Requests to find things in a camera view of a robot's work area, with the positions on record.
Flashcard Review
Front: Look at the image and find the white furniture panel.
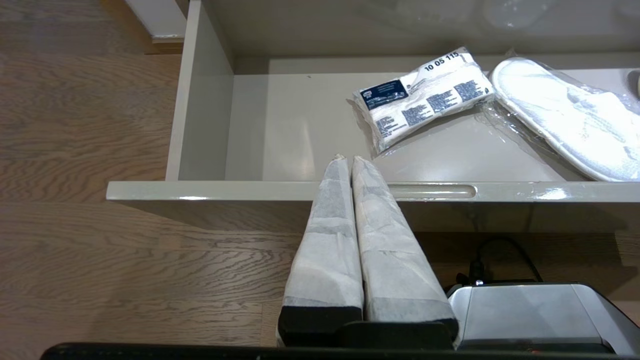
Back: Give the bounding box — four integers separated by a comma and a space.
124, 0, 189, 41

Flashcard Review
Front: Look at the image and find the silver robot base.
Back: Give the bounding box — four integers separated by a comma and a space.
446, 281, 640, 357

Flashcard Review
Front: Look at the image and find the cream glossy wide drawer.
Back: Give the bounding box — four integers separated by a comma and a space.
106, 0, 640, 236

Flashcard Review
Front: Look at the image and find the left gripper white taped left finger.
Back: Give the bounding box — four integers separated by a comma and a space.
276, 153, 365, 348

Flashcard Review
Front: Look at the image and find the white slippers flat in plastic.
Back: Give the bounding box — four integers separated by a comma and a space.
482, 49, 640, 183

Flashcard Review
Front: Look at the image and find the left gripper white taped right finger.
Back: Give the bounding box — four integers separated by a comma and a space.
351, 155, 460, 342

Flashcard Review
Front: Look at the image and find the white printed plastic packet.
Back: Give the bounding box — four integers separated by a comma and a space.
346, 46, 497, 156

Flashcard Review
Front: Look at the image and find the black floor cable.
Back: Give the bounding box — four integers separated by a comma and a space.
456, 236, 545, 288

